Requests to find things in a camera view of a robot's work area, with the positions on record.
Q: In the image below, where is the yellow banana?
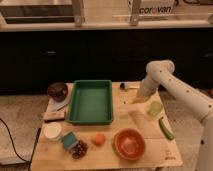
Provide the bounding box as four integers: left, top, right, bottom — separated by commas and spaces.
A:
130, 99, 140, 104

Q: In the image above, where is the red bowl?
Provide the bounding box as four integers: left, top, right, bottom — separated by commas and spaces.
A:
113, 128, 146, 161

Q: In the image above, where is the light green cup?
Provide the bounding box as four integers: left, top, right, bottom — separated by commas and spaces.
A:
148, 101, 163, 117

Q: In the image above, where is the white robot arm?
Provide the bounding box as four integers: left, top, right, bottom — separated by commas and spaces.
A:
136, 60, 213, 171

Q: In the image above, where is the white caravan box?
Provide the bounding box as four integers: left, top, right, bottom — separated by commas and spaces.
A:
127, 0, 176, 17

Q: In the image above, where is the green cucumber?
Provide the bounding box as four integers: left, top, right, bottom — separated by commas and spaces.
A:
158, 117, 175, 141

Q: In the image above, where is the black cable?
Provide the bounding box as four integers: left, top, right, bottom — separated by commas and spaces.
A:
0, 118, 42, 164

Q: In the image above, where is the dark brown bowl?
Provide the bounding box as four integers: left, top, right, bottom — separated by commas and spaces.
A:
47, 82, 68, 102

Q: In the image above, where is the knife on board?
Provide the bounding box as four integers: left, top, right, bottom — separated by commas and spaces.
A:
52, 103, 69, 112

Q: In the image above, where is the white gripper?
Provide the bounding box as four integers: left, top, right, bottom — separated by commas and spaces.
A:
136, 83, 156, 103

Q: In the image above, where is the black-headed brush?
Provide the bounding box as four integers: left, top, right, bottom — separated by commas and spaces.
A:
120, 82, 139, 90

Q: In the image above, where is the orange fruit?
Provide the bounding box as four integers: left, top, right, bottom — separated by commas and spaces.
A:
92, 133, 106, 146

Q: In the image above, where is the dark grape bunch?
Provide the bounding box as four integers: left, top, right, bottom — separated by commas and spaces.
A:
72, 140, 88, 159

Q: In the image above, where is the wooden block brush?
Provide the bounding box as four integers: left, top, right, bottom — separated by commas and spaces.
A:
43, 111, 65, 122

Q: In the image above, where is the teal sponge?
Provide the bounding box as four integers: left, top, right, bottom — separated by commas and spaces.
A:
62, 132, 78, 150

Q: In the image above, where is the green plastic tray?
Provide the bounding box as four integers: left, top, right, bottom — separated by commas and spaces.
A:
67, 80, 114, 125

